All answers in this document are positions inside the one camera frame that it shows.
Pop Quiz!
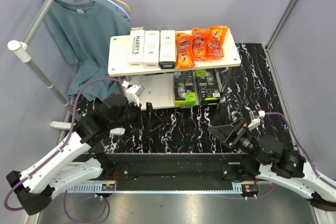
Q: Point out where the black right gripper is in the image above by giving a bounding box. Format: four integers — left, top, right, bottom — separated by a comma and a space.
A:
207, 116, 267, 165

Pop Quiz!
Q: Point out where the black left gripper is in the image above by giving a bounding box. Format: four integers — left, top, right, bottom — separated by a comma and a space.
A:
110, 97, 163, 132

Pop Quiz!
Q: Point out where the green black Gillette box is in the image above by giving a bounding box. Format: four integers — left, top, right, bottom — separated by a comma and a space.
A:
174, 70, 196, 108
195, 69, 221, 105

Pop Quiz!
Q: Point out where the orange razor pack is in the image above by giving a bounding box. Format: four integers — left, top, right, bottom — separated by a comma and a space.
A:
207, 26, 228, 59
192, 27, 209, 60
175, 33, 195, 69

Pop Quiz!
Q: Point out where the white Harry's box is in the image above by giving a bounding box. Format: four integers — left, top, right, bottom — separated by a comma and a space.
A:
143, 30, 160, 68
159, 30, 176, 69

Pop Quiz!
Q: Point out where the white Harry's box lettered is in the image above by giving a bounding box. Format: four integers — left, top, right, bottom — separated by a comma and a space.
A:
127, 29, 145, 68

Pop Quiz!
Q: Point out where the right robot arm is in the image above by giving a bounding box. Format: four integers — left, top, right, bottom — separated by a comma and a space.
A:
208, 119, 335, 212

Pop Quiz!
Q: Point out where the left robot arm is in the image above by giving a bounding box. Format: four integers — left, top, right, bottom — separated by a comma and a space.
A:
6, 94, 153, 216

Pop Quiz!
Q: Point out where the white two-tier shelf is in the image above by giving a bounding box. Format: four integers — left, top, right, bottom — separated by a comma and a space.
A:
108, 29, 241, 110

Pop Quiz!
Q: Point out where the teal t-shirt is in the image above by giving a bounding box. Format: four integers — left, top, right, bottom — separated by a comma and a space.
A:
45, 0, 131, 101

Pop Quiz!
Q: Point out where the white clothes rack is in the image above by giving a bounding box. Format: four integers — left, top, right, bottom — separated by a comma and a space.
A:
1, 0, 75, 139

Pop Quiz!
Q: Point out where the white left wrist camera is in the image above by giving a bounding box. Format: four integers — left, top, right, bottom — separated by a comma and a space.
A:
122, 81, 144, 107

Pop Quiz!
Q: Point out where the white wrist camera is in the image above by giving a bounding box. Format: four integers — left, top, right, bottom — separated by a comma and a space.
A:
122, 81, 144, 107
248, 111, 266, 131

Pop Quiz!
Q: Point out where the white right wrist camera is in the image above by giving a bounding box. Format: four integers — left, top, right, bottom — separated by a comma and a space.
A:
248, 111, 266, 131

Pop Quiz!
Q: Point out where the white slotted cable duct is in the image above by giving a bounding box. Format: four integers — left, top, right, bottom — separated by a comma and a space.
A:
67, 183, 243, 194

